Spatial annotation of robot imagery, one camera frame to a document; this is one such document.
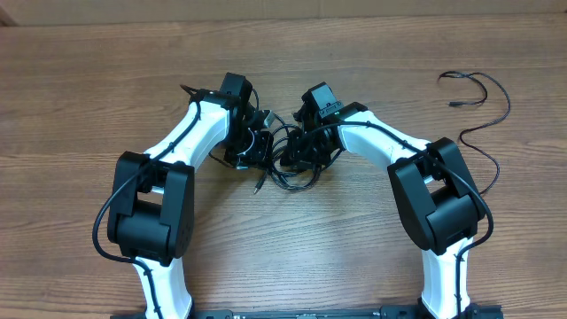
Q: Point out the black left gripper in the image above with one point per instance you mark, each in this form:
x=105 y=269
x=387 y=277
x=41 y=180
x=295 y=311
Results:
x=259 y=158

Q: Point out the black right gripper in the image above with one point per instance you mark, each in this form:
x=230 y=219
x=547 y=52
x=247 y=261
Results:
x=299 y=153

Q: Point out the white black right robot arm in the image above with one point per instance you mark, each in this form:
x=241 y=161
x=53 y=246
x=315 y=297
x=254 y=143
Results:
x=438 y=203

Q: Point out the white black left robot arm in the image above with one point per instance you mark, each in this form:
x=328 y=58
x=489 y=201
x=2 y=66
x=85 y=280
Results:
x=148 y=219

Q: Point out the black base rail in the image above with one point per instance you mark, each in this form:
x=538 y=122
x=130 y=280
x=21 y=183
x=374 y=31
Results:
x=310 y=313

